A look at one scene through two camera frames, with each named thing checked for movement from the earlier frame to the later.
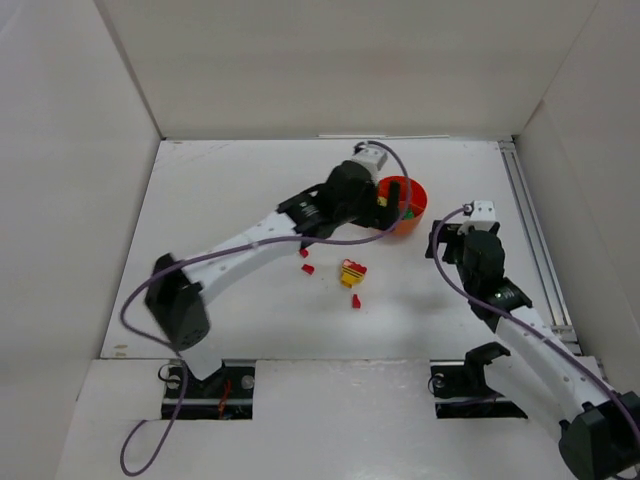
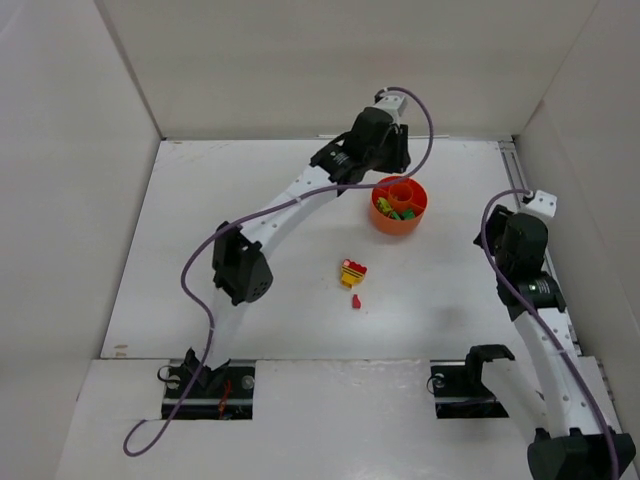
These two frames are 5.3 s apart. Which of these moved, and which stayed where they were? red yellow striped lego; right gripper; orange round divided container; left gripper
Moved: right gripper; left gripper
Stayed: orange round divided container; red yellow striped lego
